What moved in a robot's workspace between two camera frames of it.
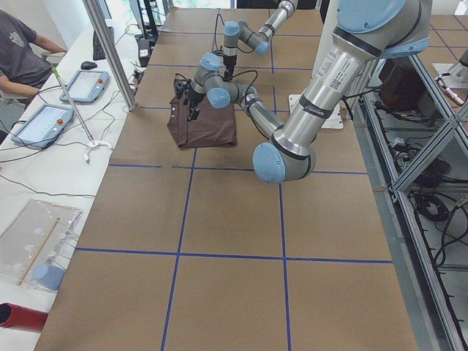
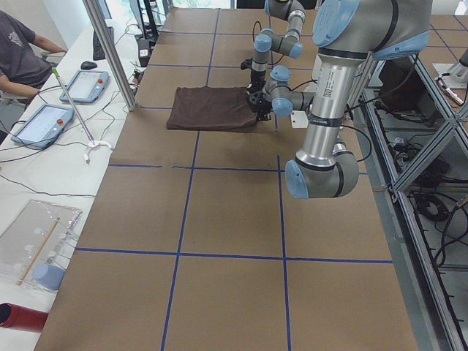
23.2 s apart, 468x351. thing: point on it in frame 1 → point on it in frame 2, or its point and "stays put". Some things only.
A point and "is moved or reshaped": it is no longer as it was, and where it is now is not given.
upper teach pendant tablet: [86, 86] stays put
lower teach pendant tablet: [44, 126] stays put
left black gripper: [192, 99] → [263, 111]
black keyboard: [98, 53] stays put
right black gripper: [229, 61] → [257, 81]
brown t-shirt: [212, 127] is moved or reshaped
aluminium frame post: [92, 6] stays put
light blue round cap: [49, 276] stays put
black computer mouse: [88, 65] stays put
